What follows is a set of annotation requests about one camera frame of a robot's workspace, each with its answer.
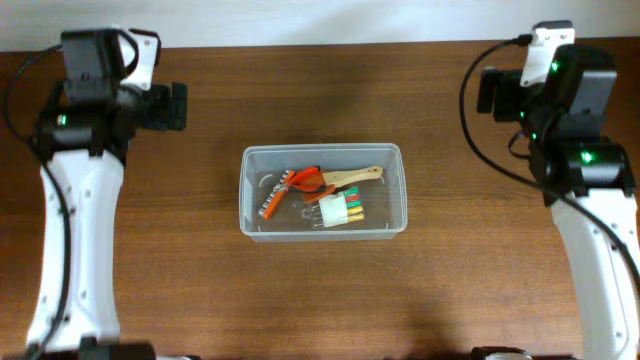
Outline clear plastic container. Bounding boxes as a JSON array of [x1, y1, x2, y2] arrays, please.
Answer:
[[239, 143, 408, 243]]

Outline orange socket bit holder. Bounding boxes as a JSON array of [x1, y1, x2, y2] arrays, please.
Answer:
[[258, 170, 296, 220]]

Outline red handled pliers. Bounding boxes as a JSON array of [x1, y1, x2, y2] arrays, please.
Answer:
[[274, 165, 325, 193]]

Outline orange scraper with wooden handle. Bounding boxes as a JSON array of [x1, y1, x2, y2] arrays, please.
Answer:
[[302, 165, 384, 204]]

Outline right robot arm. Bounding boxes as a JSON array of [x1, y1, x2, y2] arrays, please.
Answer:
[[477, 44, 639, 359]]

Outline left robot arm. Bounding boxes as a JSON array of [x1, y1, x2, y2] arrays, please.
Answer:
[[25, 27, 188, 359]]

